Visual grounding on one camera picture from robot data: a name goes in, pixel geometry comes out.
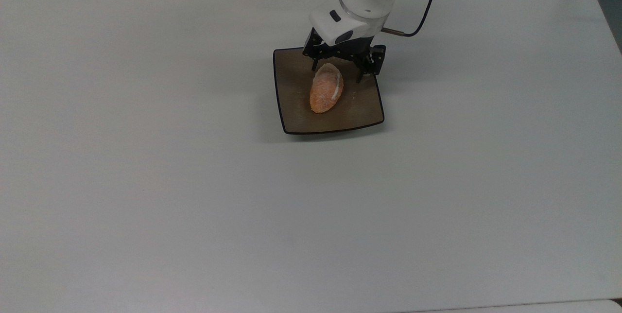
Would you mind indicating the brown square ceramic plate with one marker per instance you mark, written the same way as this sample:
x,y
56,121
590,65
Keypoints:
x,y
359,106

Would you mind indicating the orange oval bread roll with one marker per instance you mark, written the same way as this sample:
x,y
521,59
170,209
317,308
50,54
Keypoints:
x,y
324,92

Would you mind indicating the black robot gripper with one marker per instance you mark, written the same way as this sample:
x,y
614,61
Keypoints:
x,y
340,50

